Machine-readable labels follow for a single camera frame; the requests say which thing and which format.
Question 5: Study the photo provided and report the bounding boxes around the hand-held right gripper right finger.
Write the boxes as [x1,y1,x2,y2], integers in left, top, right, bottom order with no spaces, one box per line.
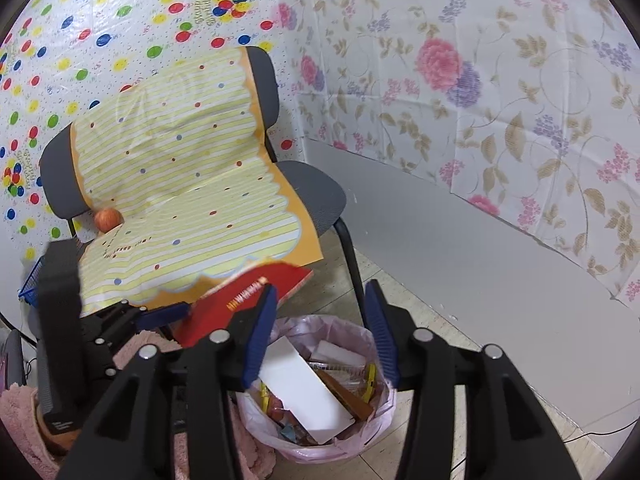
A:
[364,280,583,480]

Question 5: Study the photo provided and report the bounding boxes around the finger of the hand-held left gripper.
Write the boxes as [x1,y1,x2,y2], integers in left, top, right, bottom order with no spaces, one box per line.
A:
[94,299,192,347]

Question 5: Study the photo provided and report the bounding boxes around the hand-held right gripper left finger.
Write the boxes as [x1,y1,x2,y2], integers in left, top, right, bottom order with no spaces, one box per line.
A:
[57,284,279,480]

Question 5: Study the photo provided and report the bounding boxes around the red cardboard box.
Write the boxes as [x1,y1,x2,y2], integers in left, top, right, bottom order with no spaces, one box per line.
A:
[171,259,315,350]

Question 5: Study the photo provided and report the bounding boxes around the pink lined trash bin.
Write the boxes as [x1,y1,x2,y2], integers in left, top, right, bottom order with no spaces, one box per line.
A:
[234,313,399,462]

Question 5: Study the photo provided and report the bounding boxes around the person's left hand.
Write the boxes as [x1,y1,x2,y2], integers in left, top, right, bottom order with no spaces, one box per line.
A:
[36,395,78,457]

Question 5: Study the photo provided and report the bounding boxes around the small white foam block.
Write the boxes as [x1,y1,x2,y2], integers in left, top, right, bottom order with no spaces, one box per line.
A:
[309,339,367,370]

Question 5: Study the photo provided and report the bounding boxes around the brown wrapper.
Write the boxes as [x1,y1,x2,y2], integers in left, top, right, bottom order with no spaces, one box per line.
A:
[317,369,376,423]

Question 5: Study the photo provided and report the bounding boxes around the pink fleece clothing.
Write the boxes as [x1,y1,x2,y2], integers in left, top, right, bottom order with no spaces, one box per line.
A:
[112,332,278,480]

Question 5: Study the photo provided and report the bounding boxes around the red apple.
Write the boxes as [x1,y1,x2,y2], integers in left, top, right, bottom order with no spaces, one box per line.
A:
[93,207,124,234]

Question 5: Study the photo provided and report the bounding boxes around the yellow striped dotted sheet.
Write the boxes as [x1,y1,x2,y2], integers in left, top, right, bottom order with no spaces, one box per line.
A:
[69,47,324,320]

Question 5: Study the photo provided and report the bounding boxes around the grey chair with black legs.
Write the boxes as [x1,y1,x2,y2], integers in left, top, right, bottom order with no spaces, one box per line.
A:
[37,45,367,347]

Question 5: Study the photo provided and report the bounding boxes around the blue wire basket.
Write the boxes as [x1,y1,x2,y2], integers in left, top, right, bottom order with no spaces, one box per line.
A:
[18,254,52,302]

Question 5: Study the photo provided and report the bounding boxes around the floral wall sheet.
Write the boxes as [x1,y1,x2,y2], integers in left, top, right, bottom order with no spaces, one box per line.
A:
[272,0,640,312]

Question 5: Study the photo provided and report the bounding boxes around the polka dot wall sheet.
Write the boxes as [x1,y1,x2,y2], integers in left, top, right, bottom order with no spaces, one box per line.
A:
[0,0,301,263]

